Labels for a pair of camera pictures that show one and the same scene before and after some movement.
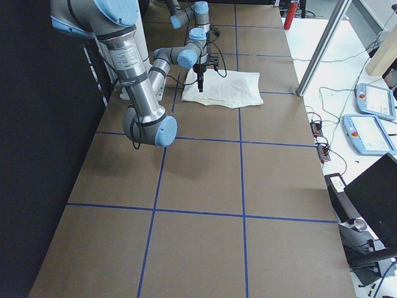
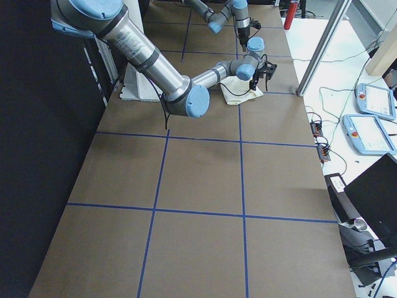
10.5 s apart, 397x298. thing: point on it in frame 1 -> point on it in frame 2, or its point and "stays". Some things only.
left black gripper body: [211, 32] -> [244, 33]
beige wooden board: [384, 55] stays
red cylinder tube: [292, 10] stays
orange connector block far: [316, 128] stays
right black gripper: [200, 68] -> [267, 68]
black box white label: [344, 207] stays
